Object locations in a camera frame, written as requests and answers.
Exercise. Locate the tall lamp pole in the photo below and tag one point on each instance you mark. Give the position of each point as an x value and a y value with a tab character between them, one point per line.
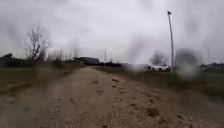
171	40

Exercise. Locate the grass field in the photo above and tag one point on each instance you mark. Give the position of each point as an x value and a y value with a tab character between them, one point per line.
200	83

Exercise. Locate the grass verge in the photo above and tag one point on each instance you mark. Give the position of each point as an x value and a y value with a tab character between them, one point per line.
23	75

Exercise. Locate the brown gravel dirt track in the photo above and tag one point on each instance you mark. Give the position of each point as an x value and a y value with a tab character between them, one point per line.
100	103

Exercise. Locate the low dark building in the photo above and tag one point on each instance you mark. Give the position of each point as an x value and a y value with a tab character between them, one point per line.
88	60

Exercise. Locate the bare tree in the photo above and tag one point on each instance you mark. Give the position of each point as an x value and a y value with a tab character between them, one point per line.
158	59
36	43

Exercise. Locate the white car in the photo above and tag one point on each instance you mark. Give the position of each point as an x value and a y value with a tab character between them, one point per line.
160	68

